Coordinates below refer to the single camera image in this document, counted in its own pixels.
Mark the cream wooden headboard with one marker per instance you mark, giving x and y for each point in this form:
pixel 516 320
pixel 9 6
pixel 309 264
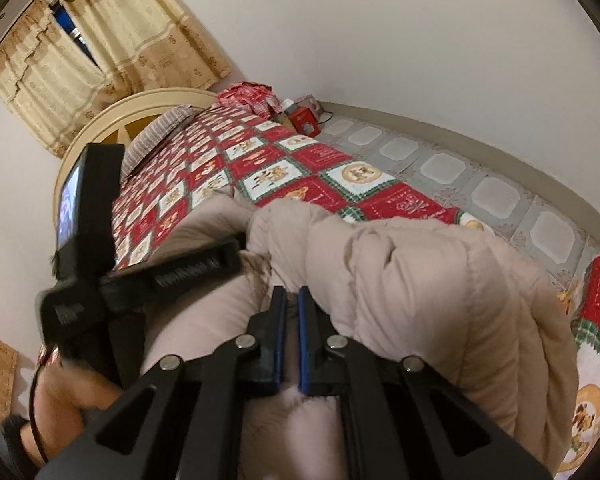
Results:
pixel 105 115

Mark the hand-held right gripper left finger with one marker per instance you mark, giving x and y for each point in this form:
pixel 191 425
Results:
pixel 280 345

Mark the red box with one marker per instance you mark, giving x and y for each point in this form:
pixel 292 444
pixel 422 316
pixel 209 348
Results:
pixel 302 121

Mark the beige puffer jacket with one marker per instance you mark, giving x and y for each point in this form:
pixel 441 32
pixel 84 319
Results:
pixel 430 285

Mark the striped pillow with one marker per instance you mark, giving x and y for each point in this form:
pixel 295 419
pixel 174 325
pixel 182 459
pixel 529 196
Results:
pixel 155 132

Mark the red bear printed bedspread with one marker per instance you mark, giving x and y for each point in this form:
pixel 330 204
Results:
pixel 280 170

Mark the person's left forearm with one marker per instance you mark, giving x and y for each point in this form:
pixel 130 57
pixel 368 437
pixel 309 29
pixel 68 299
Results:
pixel 12 442

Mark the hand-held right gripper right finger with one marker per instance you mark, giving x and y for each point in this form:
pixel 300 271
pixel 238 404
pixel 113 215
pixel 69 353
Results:
pixel 303 350

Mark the red patterned cloth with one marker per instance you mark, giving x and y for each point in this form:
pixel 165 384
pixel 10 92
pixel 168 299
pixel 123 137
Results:
pixel 245 95

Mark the person's left hand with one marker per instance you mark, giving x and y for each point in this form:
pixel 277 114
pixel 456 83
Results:
pixel 70 405

